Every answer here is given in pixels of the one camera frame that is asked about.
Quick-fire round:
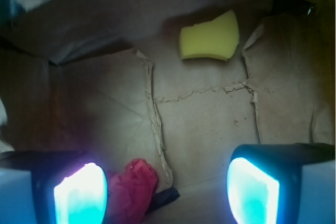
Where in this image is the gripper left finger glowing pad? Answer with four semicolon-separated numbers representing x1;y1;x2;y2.
1;151;108;223

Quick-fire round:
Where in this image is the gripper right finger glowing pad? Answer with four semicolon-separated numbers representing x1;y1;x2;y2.
226;143;335;223

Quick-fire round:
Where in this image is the yellow-green sponge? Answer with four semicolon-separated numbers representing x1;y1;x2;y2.
179;10;240;61

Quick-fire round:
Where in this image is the crumpled red paper ball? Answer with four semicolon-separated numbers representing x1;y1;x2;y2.
106;158;159;223

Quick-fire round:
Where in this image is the brown paper bag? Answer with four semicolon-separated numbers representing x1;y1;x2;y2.
1;0;335;223

